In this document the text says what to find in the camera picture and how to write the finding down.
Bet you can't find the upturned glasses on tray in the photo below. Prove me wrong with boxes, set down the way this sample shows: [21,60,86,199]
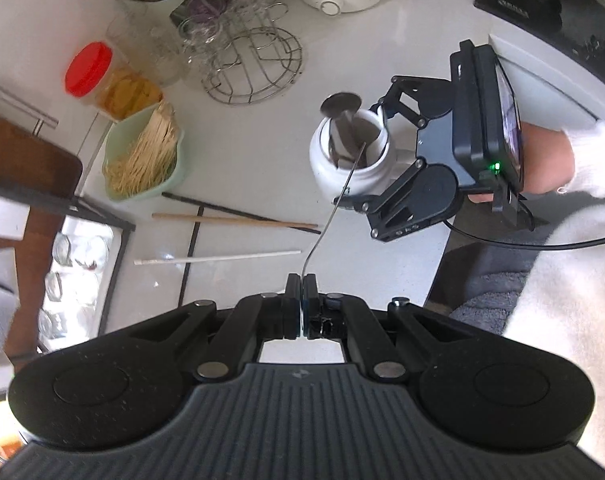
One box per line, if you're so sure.
[36,212,129,357]

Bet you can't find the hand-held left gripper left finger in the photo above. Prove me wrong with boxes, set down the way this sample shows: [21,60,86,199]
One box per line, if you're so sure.
[127,272,302,382]

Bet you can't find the white ceramic mug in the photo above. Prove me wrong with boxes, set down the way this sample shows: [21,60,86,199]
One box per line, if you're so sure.
[309,106,399,202]

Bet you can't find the white chopstick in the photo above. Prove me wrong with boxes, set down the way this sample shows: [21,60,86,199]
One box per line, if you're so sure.
[134,250,302,266]

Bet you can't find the large metal spoon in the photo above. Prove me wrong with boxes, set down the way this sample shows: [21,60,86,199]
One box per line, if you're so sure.
[321,92,369,161]

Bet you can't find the person's right forearm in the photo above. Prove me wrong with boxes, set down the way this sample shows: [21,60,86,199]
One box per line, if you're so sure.
[557,119,605,202]

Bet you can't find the wire glass rack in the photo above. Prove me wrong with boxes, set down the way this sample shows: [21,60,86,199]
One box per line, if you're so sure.
[179,0,304,107]

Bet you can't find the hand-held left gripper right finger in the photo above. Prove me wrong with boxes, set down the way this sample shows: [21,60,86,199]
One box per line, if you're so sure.
[302,272,478,382]

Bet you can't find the purple round lid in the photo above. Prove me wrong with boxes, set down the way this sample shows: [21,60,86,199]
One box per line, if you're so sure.
[186,0,229,22]

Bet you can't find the black cooktop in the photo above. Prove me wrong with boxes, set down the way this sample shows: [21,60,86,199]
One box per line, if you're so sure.
[474,0,605,97]

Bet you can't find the slim metal spoon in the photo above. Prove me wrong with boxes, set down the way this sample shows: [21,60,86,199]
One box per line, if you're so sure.
[300,141,367,278]

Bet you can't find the person's right hand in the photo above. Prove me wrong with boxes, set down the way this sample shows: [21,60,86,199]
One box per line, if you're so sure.
[470,122,577,205]

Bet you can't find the wooden chopstick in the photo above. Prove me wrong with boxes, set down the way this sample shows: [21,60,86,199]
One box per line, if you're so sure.
[151,212,319,229]

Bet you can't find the dried noodle bundle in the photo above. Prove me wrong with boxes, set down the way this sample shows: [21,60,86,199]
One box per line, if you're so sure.
[105,102,180,197]

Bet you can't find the black metal dish rack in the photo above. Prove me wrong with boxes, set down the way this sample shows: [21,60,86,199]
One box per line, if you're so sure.
[0,170,136,361]

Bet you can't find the upturned drinking glass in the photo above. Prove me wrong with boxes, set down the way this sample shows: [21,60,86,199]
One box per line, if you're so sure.
[43,270,86,307]
[52,232,112,272]
[36,305,100,343]

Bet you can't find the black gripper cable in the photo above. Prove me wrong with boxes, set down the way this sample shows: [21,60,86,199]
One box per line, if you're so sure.
[441,212,605,252]

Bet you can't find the green plastic basket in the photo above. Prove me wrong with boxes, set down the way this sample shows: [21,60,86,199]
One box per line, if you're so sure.
[101,100,186,204]

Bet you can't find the steel bar handle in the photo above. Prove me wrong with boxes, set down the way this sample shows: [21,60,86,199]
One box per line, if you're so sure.
[0,76,60,134]

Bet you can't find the person's white sweater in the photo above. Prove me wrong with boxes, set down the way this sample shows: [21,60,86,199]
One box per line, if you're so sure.
[503,199,605,473]

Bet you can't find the grey cloth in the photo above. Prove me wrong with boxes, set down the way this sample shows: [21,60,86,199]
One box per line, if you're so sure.
[447,269,533,333]

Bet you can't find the red-lidded plastic jar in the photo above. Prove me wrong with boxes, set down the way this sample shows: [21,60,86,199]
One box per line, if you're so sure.
[64,41,164,122]

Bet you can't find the dark wooden cutting board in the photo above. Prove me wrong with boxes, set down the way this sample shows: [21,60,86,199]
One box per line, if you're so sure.
[0,110,84,361]

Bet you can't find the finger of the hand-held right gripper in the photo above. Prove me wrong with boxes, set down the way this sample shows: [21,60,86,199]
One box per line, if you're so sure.
[335,156,428,244]
[375,75,431,128]

